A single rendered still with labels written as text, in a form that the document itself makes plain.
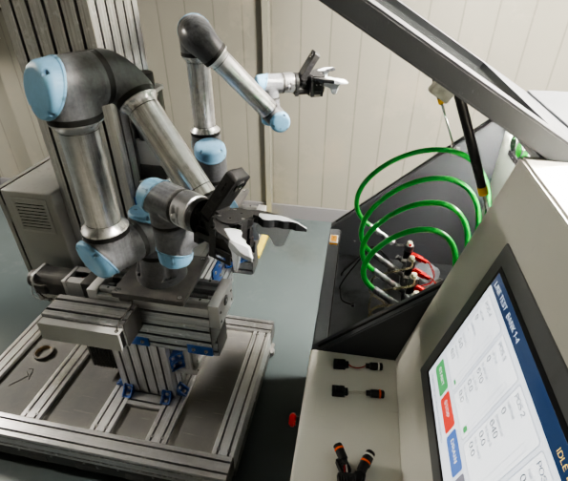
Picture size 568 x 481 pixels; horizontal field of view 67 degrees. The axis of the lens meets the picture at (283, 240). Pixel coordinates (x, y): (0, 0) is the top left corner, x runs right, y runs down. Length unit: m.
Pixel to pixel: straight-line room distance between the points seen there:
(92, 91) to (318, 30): 2.29
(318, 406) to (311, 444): 0.10
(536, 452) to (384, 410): 0.50
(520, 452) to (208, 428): 1.48
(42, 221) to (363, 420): 1.16
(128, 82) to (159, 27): 2.41
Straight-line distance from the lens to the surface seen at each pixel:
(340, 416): 1.05
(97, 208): 1.10
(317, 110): 3.24
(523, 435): 0.66
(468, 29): 3.16
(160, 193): 0.86
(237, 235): 0.70
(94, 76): 1.01
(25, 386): 2.38
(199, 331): 1.38
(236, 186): 0.74
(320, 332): 1.25
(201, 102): 1.70
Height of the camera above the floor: 1.85
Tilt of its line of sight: 34 degrees down
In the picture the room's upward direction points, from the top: straight up
